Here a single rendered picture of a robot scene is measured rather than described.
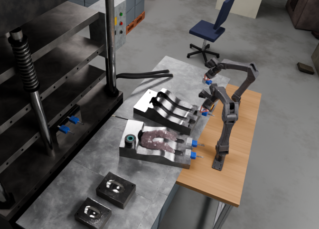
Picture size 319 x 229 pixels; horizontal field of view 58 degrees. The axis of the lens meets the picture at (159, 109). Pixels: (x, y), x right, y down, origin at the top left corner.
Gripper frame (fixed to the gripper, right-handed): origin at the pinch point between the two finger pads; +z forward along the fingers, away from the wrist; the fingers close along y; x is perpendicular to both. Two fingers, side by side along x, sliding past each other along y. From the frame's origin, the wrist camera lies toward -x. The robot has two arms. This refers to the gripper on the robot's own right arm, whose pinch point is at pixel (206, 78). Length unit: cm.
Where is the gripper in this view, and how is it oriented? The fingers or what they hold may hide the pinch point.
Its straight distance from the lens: 257.5
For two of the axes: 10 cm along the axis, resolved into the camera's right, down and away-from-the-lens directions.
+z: -3.8, 3.5, 8.6
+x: 5.3, 8.4, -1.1
